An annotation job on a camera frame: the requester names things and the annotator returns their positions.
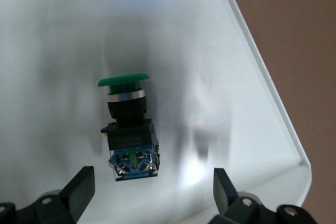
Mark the white plastic drawer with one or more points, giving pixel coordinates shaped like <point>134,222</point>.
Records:
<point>52,51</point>

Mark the green mushroom push button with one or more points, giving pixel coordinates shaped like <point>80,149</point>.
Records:
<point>128,137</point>

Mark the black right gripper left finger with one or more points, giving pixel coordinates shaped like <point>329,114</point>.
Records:
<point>80,192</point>

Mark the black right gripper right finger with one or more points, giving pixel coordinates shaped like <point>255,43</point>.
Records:
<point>224,192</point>

